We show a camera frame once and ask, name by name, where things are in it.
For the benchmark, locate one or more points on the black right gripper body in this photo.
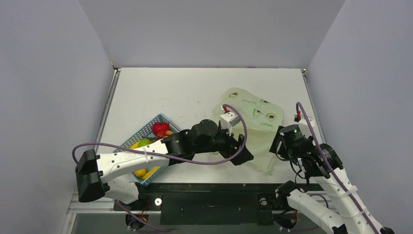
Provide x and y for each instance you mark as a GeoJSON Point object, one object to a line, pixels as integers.
{"type": "Point", "coordinates": [279, 144]}

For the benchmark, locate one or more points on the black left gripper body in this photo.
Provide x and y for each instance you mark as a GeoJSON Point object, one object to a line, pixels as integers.
{"type": "Point", "coordinates": [221, 143]}

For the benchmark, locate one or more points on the light green plastic bag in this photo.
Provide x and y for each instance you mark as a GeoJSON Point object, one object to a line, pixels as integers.
{"type": "Point", "coordinates": [262, 119]}

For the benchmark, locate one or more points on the green fake lime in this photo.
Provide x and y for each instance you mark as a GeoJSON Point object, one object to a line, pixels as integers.
{"type": "Point", "coordinates": [144, 142]}

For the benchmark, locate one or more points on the red fake fruit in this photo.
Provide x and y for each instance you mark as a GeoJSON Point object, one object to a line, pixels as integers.
{"type": "Point", "coordinates": [166, 133]}

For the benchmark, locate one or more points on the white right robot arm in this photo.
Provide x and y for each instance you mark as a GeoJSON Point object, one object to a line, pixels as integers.
{"type": "Point", "coordinates": [322, 164]}

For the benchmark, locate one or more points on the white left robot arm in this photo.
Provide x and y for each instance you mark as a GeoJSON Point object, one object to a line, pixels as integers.
{"type": "Point", "coordinates": [106, 175]}

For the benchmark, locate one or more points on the red fake tomato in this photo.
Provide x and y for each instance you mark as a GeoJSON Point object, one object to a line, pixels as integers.
{"type": "Point", "coordinates": [159, 129]}

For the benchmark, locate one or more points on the orange fake mango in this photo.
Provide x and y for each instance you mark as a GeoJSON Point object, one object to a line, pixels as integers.
{"type": "Point", "coordinates": [140, 173]}

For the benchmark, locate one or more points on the light blue perforated basket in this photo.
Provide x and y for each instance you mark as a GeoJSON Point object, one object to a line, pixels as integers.
{"type": "Point", "coordinates": [143, 132]}

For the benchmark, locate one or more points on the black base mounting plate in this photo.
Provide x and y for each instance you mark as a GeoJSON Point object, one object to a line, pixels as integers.
{"type": "Point", "coordinates": [210, 203]}

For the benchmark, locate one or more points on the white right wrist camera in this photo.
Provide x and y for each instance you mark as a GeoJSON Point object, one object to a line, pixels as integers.
{"type": "Point", "coordinates": [303, 125]}

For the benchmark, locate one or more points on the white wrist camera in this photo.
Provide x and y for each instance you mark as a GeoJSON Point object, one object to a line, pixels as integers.
{"type": "Point", "coordinates": [303, 125]}
{"type": "Point", "coordinates": [228, 120]}

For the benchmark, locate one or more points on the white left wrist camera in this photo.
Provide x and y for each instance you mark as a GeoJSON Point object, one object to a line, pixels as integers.
{"type": "Point", "coordinates": [228, 120]}

